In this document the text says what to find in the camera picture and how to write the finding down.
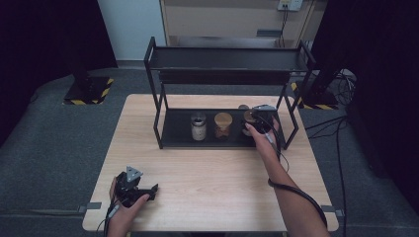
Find wooden-lid jar of pale grains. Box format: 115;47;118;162
242;110;259;138

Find person's left hand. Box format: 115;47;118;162
107;177;150;237

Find white wall socket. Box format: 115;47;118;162
277;0;303;12

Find beige wooden cabinet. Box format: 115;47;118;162
159;0;328;47

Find right hand-held gripper cable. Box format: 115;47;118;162
258;113;329;229

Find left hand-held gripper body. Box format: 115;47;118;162
113;166;151;208

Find left hand-held gripper cable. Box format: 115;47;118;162
97;197;122;237

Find black curtain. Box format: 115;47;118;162
0;0;119;144
310;0;419;206

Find hand-held gripper cable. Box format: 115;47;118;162
258;113;329;229
97;197;122;237

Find grey table edge bracket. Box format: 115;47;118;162
77;201;103;213
320;204;346;218

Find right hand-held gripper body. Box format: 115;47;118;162
251;104;278;134

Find person's right hand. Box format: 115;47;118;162
245;118;281;164

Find glass jar with metal lid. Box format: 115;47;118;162
190;112;209;142

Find black two-tier metal rack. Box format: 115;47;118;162
143;36;317;150

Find black stand with striped base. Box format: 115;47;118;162
62;48;115;106
291;58;340;111

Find bundle of floor cables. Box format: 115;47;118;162
331;68;359;107

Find long black floor cable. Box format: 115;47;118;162
304;115;349;237

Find wooden-lid jar of reddish spice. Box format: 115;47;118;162
213;112;234;140

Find black socket cables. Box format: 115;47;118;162
277;8;291;47

